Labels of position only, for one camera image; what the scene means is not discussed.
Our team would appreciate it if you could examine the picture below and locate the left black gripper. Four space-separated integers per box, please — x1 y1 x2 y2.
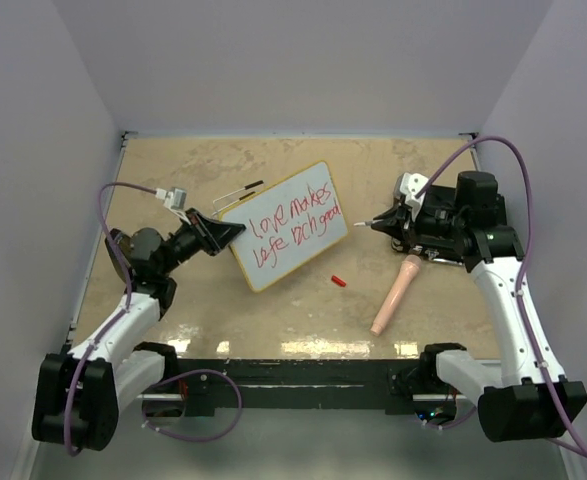
159 208 245 275

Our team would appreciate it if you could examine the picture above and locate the wire whiteboard stand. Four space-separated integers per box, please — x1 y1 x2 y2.
212 180 264 217

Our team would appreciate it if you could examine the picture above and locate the yellow framed whiteboard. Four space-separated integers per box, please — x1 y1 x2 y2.
219 161 349 293

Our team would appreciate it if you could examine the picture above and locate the red marker cap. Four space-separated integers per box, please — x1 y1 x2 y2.
331 275 347 288

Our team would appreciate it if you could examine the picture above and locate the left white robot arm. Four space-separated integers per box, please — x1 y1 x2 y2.
31 208 246 456

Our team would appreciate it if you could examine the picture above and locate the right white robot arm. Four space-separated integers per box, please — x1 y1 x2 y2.
368 171 587 442

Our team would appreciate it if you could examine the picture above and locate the pink toy microphone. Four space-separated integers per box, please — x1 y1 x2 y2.
370 254 422 336

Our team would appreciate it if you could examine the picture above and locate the black hard case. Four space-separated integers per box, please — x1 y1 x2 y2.
392 182 506 265

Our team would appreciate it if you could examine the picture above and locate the black base bar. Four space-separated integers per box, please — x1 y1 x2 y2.
122 357 474 419

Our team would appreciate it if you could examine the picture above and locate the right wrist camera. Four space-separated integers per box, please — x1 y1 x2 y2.
393 172 429 220

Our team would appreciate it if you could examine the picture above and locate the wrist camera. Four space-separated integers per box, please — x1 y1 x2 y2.
155 187 187 216
393 172 429 220

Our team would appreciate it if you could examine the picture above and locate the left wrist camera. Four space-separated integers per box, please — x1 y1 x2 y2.
155 187 187 216

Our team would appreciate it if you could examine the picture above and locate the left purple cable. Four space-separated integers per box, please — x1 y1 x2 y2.
65 182 162 457

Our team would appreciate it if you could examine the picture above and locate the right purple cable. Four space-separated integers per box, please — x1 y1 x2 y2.
415 134 587 476

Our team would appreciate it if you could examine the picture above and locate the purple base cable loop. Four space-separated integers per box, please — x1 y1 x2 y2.
141 369 244 442

